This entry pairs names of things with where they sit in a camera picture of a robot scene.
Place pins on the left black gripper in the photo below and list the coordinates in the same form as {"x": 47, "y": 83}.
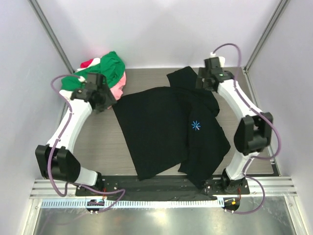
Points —
{"x": 110, "y": 100}

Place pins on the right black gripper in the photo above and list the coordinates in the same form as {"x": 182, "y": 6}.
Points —
{"x": 203, "y": 74}

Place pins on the pink t shirt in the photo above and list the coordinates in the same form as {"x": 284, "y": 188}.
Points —
{"x": 117, "y": 89}

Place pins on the green t shirt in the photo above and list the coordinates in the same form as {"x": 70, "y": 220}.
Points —
{"x": 110, "y": 65}

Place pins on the red t shirt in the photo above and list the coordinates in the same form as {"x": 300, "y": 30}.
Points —
{"x": 87, "y": 64}

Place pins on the white t shirt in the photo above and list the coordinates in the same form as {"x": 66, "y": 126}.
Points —
{"x": 66, "y": 94}

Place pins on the black t shirt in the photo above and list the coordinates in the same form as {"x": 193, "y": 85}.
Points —
{"x": 175, "y": 125}

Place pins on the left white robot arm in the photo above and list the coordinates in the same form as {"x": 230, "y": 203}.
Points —
{"x": 55, "y": 159}

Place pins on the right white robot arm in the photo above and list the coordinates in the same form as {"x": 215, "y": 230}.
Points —
{"x": 253, "y": 133}

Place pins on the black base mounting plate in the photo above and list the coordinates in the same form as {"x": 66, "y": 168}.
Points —
{"x": 168, "y": 188}

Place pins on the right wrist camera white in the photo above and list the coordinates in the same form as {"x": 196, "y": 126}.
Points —
{"x": 221, "y": 58}

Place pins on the right aluminium corner post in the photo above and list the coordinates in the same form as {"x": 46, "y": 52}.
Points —
{"x": 280, "y": 8}

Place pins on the aluminium corner post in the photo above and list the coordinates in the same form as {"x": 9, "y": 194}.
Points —
{"x": 280, "y": 8}
{"x": 50, "y": 33}

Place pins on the left aluminium corner post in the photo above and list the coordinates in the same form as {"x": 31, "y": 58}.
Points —
{"x": 50, "y": 33}

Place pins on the aluminium frame rail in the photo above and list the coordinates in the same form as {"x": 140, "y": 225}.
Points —
{"x": 43, "y": 189}

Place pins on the white slotted cable duct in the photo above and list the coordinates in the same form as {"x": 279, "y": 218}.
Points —
{"x": 97, "y": 204}

